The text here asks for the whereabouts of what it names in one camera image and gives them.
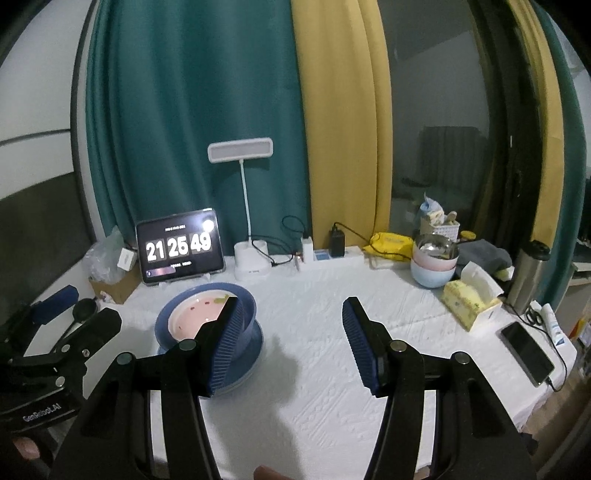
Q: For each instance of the small white box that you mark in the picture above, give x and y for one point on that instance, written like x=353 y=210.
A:
x=126 y=260

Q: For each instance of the person's left hand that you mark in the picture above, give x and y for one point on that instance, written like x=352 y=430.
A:
x=30 y=451

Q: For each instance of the white charger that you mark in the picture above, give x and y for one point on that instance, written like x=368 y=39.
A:
x=307 y=248

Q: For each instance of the black charger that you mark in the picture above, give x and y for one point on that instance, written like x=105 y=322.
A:
x=337 y=242

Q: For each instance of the cardboard box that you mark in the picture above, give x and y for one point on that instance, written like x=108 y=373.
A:
x=113 y=288

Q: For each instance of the light blue plate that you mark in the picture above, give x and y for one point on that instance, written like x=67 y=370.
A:
x=251 y=355

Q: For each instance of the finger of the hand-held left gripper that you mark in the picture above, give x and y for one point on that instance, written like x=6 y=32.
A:
x=55 y=302
x=92 y=332

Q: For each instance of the white textured tablecloth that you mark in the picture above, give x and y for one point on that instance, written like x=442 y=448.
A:
x=314 y=406

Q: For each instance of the periwinkle blue bowl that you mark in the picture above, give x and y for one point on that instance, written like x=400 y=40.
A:
x=247 y=314

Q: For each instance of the teal curtain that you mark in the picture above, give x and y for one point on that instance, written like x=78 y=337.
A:
x=568 y=161
x=198 y=115

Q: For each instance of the yellow tissue box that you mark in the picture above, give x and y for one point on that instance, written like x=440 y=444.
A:
x=468 y=304

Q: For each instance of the white power strip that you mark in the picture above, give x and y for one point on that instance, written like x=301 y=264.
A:
x=332 y=263

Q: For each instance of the clear plastic bag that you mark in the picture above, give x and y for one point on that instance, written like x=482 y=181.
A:
x=104 y=256

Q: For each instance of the yellow wet wipes pack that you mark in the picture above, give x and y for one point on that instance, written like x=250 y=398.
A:
x=388 y=244

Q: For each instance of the yellow curtain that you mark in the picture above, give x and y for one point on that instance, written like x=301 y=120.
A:
x=540 y=115
x=341 y=115

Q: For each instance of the folded white cloth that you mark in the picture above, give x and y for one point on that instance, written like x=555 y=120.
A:
x=388 y=264

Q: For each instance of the white tube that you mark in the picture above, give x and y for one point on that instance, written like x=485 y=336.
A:
x=554 y=325

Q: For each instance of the light blue plastic bag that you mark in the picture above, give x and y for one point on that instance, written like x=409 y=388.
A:
x=432 y=205

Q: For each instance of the white desk lamp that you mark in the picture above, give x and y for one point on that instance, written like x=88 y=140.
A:
x=240 y=152

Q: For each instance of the steel bowl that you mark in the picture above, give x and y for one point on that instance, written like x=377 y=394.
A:
x=436 y=247

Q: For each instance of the grey cloth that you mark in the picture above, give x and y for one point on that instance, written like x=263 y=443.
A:
x=485 y=258

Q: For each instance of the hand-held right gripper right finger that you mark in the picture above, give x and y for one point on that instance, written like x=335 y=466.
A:
x=364 y=346

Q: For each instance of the glass window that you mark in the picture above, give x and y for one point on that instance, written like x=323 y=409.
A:
x=434 y=115

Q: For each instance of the tablet showing clock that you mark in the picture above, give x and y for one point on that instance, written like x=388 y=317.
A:
x=180 y=244

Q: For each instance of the beige woven holder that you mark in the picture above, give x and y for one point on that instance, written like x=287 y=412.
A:
x=441 y=226

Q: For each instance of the white bowl with pink inside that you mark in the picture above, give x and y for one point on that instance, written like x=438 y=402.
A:
x=194 y=314

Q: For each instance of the black smartphone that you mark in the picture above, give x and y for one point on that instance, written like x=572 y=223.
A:
x=526 y=353

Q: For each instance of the steel thermos flask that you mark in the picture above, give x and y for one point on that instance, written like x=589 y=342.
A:
x=531 y=277

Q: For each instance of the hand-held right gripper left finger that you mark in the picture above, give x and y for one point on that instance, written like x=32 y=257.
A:
x=226 y=344

